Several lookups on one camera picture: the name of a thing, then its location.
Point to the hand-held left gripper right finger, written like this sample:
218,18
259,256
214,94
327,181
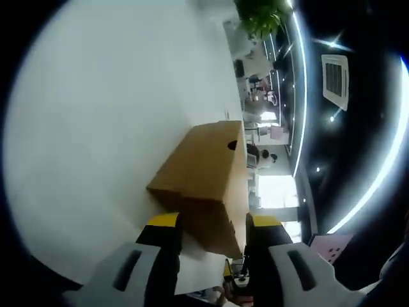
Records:
262,243

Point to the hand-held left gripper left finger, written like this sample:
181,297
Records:
159,243

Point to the brown cardboard shoe box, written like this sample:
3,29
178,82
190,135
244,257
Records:
198,179

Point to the pink panel with holes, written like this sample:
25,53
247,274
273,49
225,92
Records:
332,247

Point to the wide ceiling light strip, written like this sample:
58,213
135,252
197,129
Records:
361,199

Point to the pink computer monitor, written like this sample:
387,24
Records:
278,132

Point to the long ceiling light strip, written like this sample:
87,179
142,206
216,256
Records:
305,96

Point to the ceiling air conditioner vent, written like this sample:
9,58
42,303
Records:
335,81

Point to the green potted plant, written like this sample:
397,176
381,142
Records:
262,16

